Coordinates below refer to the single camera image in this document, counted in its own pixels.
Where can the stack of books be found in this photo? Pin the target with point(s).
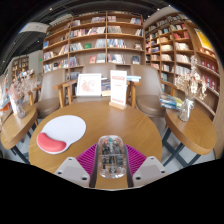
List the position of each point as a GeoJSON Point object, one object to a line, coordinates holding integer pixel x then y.
{"type": "Point", "coordinates": [170, 101]}

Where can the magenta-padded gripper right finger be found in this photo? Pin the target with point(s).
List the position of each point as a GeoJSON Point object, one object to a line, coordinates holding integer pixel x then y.
{"type": "Point", "coordinates": [137, 160]}

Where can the wide wooden book shelf unit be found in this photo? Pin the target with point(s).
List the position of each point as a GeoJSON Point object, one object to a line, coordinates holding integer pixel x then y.
{"type": "Point", "coordinates": [93, 38]}

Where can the tall wooden book shelf unit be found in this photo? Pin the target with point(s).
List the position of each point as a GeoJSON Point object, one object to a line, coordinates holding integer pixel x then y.
{"type": "Point", "coordinates": [186, 50]}

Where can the dark cover book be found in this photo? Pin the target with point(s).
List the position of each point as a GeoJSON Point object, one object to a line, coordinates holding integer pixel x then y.
{"type": "Point", "coordinates": [106, 86]}

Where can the light blue books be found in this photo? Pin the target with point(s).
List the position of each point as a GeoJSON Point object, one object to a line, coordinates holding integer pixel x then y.
{"type": "Point", "coordinates": [133, 78]}

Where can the transparent computer mouse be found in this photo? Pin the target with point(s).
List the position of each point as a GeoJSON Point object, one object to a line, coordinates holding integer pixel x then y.
{"type": "Point", "coordinates": [111, 156]}

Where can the beige upholstered armchair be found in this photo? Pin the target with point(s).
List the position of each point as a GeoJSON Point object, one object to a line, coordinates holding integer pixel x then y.
{"type": "Point", "coordinates": [148, 90]}
{"type": "Point", "coordinates": [96, 68]}
{"type": "Point", "coordinates": [50, 90]}

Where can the red and white sign stand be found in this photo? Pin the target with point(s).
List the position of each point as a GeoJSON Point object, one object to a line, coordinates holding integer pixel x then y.
{"type": "Point", "coordinates": [118, 88]}

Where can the white framed picture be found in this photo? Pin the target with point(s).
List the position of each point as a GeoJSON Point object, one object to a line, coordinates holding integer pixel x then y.
{"type": "Point", "coordinates": [88, 85]}

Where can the glass vase with pale flowers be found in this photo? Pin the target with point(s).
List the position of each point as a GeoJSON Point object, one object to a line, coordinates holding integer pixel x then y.
{"type": "Point", "coordinates": [185, 108]}

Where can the colourful book display table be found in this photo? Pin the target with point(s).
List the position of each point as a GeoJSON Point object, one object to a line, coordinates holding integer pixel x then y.
{"type": "Point", "coordinates": [4, 96]}

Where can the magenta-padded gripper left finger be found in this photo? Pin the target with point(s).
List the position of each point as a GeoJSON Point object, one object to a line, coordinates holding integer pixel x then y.
{"type": "Point", "coordinates": [85, 160]}

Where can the glass vase with pink flowers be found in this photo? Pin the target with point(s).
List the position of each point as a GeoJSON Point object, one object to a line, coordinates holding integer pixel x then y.
{"type": "Point", "coordinates": [20, 108]}

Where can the small white card sign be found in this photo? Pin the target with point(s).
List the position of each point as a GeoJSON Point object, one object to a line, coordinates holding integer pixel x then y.
{"type": "Point", "coordinates": [12, 103]}

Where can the white mouse pad, red wrist rest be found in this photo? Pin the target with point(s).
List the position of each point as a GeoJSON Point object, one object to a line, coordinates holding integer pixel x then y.
{"type": "Point", "coordinates": [65, 130]}

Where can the small distant book shelf unit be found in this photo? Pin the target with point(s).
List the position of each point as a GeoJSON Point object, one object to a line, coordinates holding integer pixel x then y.
{"type": "Point", "coordinates": [19, 66]}

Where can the small round wooden side table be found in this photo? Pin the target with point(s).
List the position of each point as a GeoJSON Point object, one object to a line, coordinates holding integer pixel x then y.
{"type": "Point", "coordinates": [16, 128]}
{"type": "Point", "coordinates": [193, 131]}

